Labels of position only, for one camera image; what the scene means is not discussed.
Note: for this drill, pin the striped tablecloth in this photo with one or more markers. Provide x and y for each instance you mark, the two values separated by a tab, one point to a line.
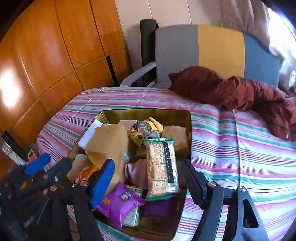
232	148

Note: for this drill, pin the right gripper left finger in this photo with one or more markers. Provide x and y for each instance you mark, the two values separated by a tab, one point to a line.
84	197

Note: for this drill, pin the purple candy wrapper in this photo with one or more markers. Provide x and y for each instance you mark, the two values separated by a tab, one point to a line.
144	128

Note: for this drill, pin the purple snack packet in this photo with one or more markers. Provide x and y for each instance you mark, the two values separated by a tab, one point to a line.
118	204

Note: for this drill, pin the pink curtain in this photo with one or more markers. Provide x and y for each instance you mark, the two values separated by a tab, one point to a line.
257	19

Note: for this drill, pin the yellow sponge wedge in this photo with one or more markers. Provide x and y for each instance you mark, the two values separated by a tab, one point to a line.
179	136

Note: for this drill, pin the maroon down jacket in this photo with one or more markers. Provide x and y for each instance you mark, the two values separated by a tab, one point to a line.
206	86

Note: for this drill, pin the orange muffin snack bag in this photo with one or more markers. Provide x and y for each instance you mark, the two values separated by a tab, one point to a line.
86	173

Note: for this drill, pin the black rolled mat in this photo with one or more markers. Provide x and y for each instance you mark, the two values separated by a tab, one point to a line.
148	28

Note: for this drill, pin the green cracker packet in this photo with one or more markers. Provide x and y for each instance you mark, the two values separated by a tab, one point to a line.
162	173

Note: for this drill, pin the white flat box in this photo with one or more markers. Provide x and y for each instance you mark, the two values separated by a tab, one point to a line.
88	134

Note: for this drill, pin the pink striped sock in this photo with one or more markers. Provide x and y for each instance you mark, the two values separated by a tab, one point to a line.
136	173

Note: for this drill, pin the grey yellow blue chair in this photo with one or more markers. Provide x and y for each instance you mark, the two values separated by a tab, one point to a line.
226	51

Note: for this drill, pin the orange wooden cabinet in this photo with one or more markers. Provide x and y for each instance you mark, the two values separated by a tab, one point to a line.
52	52

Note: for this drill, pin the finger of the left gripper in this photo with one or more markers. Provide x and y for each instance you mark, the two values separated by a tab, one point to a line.
36	165
58	173

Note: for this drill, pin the yellow sponge block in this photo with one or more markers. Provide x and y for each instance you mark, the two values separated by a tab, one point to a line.
109	142

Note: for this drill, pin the yellow plush toy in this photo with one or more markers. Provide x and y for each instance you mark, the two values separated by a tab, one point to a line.
157	129

